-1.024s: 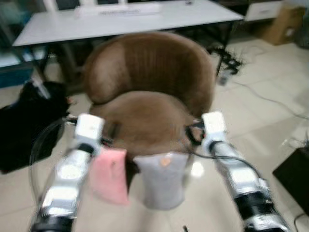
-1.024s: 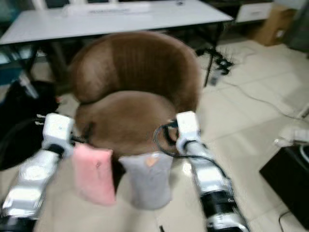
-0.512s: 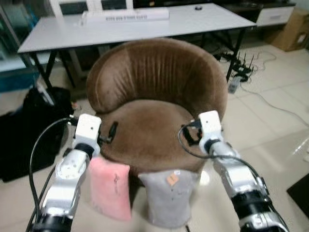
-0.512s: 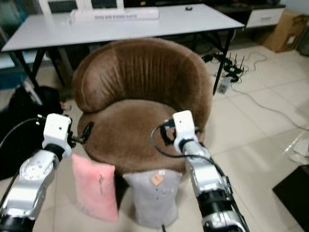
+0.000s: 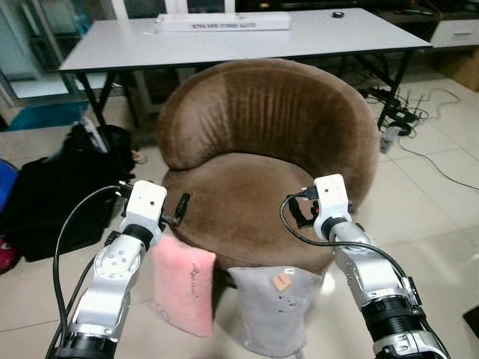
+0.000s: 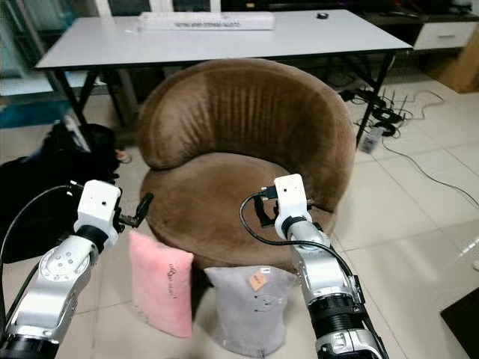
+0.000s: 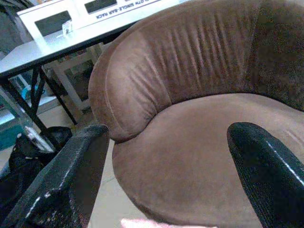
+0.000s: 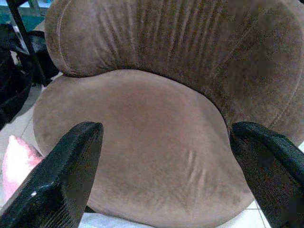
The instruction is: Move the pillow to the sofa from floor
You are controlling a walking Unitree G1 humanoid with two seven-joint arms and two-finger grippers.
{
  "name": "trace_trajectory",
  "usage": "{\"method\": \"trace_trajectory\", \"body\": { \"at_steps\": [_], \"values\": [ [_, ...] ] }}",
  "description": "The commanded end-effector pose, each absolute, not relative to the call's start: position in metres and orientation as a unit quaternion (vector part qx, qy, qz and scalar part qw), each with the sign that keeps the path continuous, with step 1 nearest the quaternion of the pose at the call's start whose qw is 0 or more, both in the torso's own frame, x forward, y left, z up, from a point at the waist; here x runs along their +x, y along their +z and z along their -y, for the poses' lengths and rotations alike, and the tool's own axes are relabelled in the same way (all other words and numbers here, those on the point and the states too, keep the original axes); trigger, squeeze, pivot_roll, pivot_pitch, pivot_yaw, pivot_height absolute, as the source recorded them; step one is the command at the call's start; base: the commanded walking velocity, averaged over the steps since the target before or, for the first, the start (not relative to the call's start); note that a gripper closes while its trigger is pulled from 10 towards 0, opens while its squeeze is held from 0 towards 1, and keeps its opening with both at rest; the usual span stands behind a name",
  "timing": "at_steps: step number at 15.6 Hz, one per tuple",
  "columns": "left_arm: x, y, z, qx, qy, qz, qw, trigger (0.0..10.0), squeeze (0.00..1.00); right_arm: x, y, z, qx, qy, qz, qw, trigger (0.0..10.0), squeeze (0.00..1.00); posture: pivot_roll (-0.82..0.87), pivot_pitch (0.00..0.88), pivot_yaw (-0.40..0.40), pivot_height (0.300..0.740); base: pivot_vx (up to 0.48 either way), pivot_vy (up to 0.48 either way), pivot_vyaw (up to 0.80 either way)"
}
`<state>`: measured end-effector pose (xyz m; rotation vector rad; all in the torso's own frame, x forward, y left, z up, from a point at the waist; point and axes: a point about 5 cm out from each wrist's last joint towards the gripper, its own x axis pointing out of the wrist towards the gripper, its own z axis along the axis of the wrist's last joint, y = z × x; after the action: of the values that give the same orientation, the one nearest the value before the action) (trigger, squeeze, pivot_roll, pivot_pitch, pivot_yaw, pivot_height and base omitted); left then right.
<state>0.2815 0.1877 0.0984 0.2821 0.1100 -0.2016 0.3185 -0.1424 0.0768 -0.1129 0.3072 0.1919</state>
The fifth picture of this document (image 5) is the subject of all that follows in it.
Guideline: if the black power strip with plugs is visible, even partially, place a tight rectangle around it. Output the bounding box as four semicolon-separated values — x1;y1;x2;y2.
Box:
365;87;421;140

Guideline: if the red fabric item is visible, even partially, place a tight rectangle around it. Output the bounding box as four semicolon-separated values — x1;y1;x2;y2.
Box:
0;238;22;274

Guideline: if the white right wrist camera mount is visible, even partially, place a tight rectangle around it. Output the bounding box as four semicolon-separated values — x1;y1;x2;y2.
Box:
312;174;353;241

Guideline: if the blue storage box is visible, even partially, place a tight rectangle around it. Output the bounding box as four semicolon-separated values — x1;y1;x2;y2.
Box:
6;101;92;132

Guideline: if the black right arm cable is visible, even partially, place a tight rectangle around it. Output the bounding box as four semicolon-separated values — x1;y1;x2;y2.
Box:
280;188;411;301

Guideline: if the long white printed box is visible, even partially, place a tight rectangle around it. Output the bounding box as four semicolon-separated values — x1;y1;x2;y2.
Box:
156;12;292;33

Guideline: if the pink pillow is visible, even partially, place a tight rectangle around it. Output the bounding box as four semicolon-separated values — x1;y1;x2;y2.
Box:
150;235;218;338

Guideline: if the grey pillow with tan tag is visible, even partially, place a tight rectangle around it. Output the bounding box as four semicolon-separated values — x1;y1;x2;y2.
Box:
227;265;327;358

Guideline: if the white table with black legs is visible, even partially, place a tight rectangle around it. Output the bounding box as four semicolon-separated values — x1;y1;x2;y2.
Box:
58;7;434;129

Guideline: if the brown cardboard box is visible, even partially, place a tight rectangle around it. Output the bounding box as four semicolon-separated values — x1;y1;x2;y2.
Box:
448;48;479;92

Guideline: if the white drawer cabinet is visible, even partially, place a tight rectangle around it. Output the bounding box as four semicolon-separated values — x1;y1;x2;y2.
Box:
430;18;479;51

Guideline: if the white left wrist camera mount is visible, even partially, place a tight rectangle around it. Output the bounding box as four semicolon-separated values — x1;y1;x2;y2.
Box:
120;180;168;242

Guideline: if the white cabinet with dark panes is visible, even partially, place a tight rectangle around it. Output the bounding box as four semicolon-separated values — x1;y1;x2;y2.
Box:
112;0;239;19

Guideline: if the brown round velvet sofa chair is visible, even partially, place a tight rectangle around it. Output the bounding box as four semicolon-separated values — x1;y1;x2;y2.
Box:
157;58;380;274

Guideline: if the blue fabric item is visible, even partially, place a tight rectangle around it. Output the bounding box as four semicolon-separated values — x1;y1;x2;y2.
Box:
0;158;18;212

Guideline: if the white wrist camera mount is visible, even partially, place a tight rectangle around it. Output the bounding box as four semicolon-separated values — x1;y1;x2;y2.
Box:
120;180;168;242
312;174;353;241

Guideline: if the black bag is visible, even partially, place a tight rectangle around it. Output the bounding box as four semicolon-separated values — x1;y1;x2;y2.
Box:
0;123;137;263

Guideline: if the white power adapter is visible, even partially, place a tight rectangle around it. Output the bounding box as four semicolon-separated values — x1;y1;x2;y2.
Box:
379;126;402;155

